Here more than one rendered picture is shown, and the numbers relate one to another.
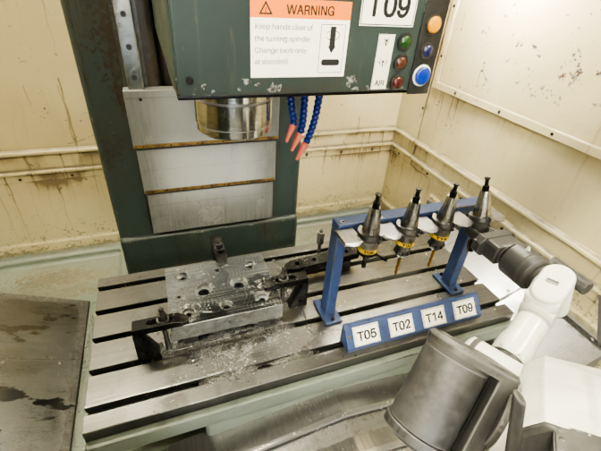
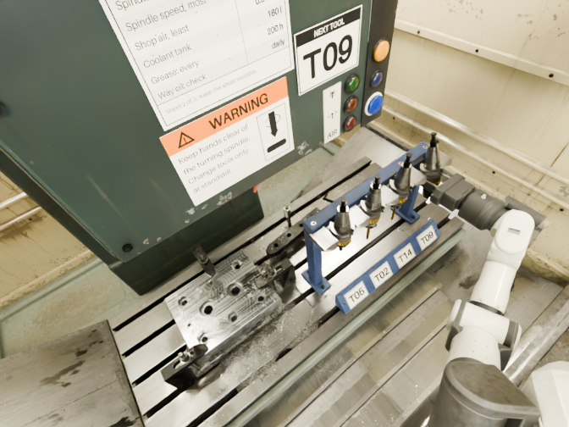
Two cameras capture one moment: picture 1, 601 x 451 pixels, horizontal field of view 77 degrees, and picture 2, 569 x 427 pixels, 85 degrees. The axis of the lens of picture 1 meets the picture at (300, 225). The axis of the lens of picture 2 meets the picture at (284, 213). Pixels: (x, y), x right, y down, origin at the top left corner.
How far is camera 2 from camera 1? 0.35 m
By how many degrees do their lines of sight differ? 18
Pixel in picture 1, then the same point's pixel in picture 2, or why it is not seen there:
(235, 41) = (162, 187)
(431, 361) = (459, 413)
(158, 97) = not seen: hidden behind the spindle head
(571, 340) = not seen: hidden behind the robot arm
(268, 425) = (301, 386)
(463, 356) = (490, 412)
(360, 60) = (308, 124)
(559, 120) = (483, 35)
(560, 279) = (520, 227)
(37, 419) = not seen: outside the picture
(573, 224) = (505, 132)
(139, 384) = (189, 411)
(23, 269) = (33, 307)
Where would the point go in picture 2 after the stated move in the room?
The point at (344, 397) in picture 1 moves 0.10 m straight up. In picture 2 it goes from (350, 342) to (352, 332)
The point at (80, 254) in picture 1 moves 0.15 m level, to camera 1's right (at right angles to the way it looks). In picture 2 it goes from (76, 275) to (107, 267)
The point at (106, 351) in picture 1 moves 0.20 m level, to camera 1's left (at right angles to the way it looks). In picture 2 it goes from (148, 390) to (79, 410)
